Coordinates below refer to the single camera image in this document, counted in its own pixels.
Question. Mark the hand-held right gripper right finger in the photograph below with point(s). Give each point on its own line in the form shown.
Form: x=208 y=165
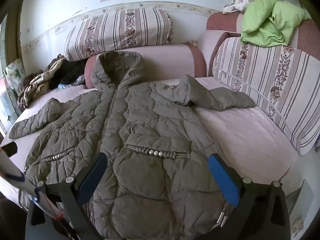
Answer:
x=222 y=180

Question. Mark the white blue-printed tube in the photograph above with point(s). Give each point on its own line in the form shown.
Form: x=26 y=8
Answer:
x=15 y=172

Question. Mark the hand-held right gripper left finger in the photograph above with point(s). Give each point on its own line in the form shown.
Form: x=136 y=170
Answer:
x=91 y=180

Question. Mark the pink sofa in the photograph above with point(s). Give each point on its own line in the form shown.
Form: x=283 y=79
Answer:
x=250 y=135

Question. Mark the clear plastic bag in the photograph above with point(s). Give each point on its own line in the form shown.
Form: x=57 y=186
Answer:
x=62 y=86

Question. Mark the floral print cushion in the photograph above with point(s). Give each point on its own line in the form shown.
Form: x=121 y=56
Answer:
x=15 y=75

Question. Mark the brown wooden window frame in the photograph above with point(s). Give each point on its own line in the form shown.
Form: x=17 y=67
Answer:
x=11 y=42

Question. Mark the olive quilted hooded jacket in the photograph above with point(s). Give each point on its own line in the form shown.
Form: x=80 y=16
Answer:
x=150 y=120

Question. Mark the white crumpled cloth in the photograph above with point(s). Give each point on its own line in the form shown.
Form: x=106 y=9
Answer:
x=240 y=1

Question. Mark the striped floral pillow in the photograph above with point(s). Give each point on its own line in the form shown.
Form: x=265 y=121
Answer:
x=117 y=32
x=270 y=75

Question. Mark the pink brown bolster cushion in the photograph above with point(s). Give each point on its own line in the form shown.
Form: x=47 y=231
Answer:
x=170 y=60

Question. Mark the pile of dark clothes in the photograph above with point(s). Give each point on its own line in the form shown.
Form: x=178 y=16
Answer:
x=37 y=82

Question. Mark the light green blanket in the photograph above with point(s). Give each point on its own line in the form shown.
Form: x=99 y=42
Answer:
x=270 y=22

